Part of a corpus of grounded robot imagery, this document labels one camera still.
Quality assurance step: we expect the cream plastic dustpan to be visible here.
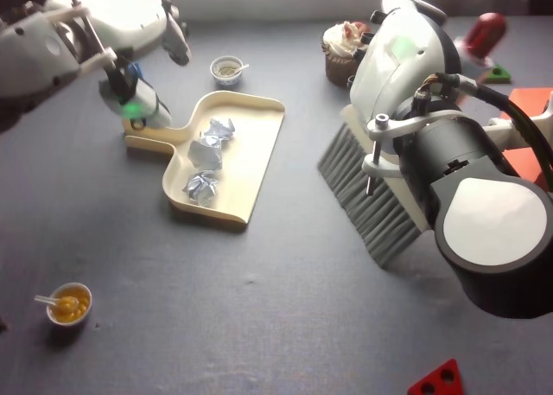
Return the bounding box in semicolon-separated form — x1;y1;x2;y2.
123;90;287;234

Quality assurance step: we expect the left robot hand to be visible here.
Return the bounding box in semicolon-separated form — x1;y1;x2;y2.
42;0;194;131

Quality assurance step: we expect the green triangle block with holes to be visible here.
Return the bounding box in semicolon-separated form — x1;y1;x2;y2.
477;62;512;85

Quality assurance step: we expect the grey table cloth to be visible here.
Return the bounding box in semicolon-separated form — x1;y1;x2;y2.
0;16;553;395

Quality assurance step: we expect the orange box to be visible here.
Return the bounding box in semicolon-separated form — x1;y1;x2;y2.
500;87;553;193

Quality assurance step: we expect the small bowl of yellow food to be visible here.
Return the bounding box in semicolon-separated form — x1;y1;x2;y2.
34;282;93;327

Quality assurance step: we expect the small blue-white bowl with spoon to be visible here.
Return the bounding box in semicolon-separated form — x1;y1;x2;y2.
210;55;251;89

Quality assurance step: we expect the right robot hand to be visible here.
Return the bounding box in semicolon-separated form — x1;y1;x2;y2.
345;0;463;128

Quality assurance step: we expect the red triangle block with holes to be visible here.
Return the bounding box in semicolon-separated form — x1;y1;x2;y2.
407;359;464;395

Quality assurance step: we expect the paper ball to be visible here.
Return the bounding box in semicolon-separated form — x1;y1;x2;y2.
199;117;238;141
188;136;224;171
181;169;219;207

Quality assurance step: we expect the toy cupcake with white frosting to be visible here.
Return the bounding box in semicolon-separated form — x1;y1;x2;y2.
320;21;371;88

